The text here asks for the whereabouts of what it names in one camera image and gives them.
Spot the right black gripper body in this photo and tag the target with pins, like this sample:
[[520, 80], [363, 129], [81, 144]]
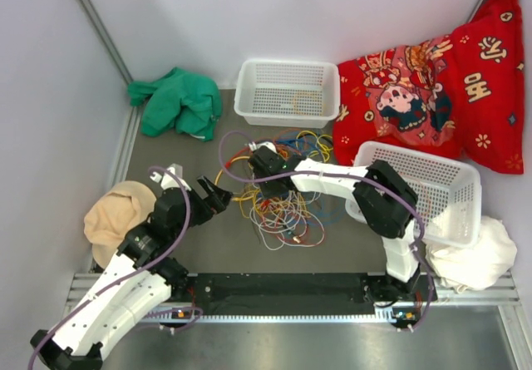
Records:
[[270, 190]]

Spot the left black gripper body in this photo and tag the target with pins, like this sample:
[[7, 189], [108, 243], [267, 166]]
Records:
[[203, 209]]

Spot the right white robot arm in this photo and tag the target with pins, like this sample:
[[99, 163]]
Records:
[[386, 201]]

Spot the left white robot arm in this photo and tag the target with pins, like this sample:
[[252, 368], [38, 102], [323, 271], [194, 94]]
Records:
[[140, 276]]

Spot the beige cloth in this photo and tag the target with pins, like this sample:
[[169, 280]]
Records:
[[123, 207]]

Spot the white basket at back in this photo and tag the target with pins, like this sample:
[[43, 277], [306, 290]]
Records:
[[288, 93]]

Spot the white basket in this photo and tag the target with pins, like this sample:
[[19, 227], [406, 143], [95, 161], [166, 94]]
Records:
[[288, 93], [449, 191]]

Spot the green cloth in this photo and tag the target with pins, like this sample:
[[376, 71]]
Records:
[[185, 102]]

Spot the white basket at right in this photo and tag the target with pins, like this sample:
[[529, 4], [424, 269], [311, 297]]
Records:
[[449, 191]]

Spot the white cloth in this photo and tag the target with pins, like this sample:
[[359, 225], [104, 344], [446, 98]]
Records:
[[478, 267]]

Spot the red patterned cloth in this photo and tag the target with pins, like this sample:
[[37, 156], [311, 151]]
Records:
[[459, 94]]

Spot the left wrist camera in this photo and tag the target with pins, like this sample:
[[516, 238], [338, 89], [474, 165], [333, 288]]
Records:
[[171, 177]]

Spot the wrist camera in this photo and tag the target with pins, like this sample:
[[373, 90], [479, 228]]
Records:
[[255, 145], [171, 177]]

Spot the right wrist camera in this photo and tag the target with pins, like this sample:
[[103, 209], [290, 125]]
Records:
[[255, 145]]

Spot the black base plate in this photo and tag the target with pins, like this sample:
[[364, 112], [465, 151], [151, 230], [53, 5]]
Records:
[[299, 294]]

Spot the grey slotted cable duct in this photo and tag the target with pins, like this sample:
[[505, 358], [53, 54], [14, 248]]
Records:
[[377, 315]]

